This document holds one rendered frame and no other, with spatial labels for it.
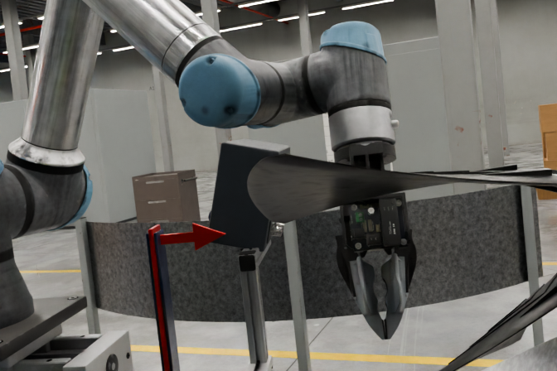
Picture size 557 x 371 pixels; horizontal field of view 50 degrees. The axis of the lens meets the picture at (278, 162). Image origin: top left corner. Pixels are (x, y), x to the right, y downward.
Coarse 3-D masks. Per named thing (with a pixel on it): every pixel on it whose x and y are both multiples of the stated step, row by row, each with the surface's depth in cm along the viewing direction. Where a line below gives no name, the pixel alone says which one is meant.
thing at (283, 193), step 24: (264, 168) 40; (288, 168) 40; (312, 168) 39; (336, 168) 39; (360, 168) 39; (504, 168) 51; (264, 192) 48; (288, 192) 49; (312, 192) 50; (336, 192) 51; (360, 192) 52; (384, 192) 54; (288, 216) 58
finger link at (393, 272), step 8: (392, 256) 67; (384, 264) 68; (392, 264) 68; (400, 264) 68; (384, 272) 68; (392, 272) 68; (400, 272) 68; (384, 280) 68; (392, 280) 67; (400, 280) 67; (392, 288) 67; (400, 288) 63; (392, 296) 67; (400, 296) 63; (392, 304) 67; (400, 304) 64; (392, 312) 67; (400, 312) 66; (384, 320) 68; (392, 320) 66; (392, 328) 66
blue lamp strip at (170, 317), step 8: (160, 232) 53; (160, 240) 53; (160, 248) 52; (160, 256) 52; (160, 264) 52; (160, 272) 52; (160, 280) 52; (168, 280) 54; (160, 288) 52; (168, 288) 54; (168, 296) 53; (168, 304) 53; (168, 312) 53; (168, 320) 53; (168, 328) 53; (168, 336) 52; (176, 336) 54; (168, 344) 52; (176, 344) 54; (168, 352) 52; (176, 352) 54; (176, 360) 54; (176, 368) 53
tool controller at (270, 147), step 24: (240, 144) 110; (264, 144) 123; (240, 168) 110; (216, 192) 110; (240, 192) 110; (216, 216) 111; (240, 216) 110; (264, 216) 110; (216, 240) 111; (240, 240) 111; (264, 240) 110
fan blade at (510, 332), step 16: (544, 288) 59; (528, 304) 59; (544, 304) 55; (512, 320) 59; (528, 320) 55; (496, 336) 58; (512, 336) 74; (464, 352) 66; (480, 352) 58; (448, 368) 62
